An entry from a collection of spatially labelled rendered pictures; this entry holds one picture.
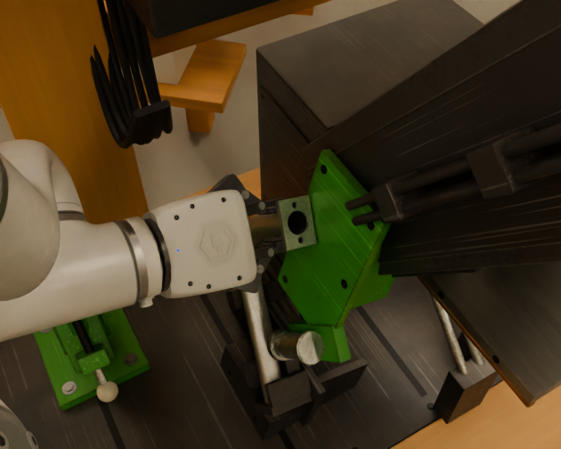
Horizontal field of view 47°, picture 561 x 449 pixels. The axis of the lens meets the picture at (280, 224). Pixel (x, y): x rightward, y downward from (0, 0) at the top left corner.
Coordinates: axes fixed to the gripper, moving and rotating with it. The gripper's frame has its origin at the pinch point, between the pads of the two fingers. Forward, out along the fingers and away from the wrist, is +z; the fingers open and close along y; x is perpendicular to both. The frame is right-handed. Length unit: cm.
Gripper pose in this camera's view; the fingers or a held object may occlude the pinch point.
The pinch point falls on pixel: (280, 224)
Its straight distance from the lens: 72.4
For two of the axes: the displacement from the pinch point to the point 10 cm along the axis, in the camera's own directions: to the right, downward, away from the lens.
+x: -5.1, 0.2, 8.6
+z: 8.4, -2.1, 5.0
